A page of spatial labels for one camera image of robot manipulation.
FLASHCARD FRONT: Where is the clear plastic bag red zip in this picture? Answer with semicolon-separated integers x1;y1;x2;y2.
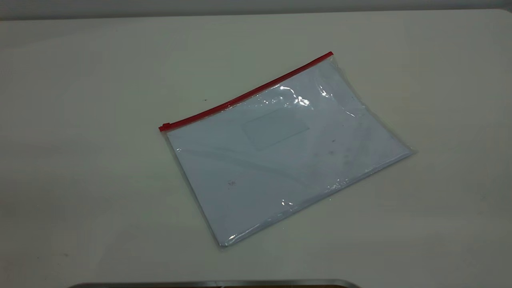
158;51;415;248

